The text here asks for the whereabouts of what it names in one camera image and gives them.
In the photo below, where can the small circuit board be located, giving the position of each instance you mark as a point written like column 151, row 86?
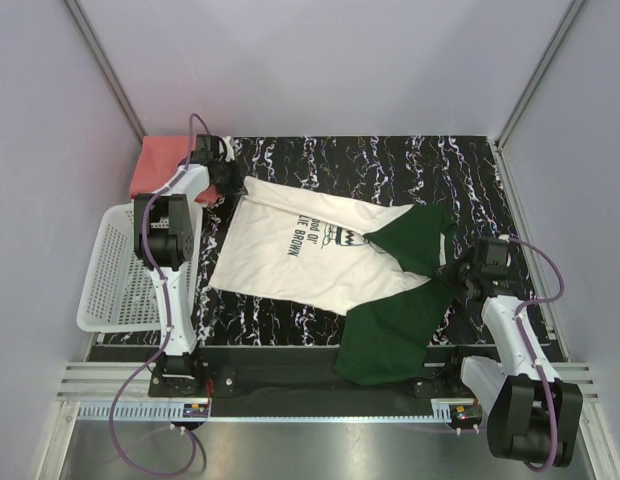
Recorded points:
column 467, row 413
column 196, row 410

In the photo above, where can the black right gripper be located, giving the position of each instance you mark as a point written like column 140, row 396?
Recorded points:
column 448, row 270

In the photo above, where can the right aluminium frame post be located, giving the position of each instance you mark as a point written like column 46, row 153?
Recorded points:
column 567, row 22

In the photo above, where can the white and green raglan t-shirt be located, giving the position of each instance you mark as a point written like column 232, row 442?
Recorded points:
column 374, row 265

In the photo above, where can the right small circuit board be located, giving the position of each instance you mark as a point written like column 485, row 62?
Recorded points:
column 467, row 413

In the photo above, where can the left aluminium frame post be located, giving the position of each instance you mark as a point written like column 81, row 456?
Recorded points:
column 87, row 32

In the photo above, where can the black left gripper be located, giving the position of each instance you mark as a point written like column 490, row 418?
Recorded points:
column 236, row 187

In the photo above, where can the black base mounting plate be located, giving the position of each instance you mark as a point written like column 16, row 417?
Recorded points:
column 300, row 383

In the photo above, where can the folded pink t-shirt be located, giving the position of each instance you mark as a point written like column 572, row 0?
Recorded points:
column 160, row 156

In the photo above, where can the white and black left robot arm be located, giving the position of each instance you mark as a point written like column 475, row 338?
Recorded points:
column 164, row 241

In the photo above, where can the left small circuit board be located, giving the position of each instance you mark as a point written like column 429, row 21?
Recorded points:
column 196, row 410

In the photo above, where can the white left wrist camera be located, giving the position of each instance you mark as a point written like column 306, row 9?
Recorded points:
column 228, row 149

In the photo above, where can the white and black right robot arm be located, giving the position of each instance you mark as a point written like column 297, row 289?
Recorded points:
column 532, row 413

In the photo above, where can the aluminium frame post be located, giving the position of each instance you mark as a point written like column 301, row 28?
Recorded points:
column 87, row 32
column 567, row 22

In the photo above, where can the slotted aluminium front rail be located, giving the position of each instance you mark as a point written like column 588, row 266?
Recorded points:
column 104, row 390

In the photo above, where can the white perforated plastic basket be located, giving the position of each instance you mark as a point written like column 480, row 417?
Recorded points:
column 118, row 294

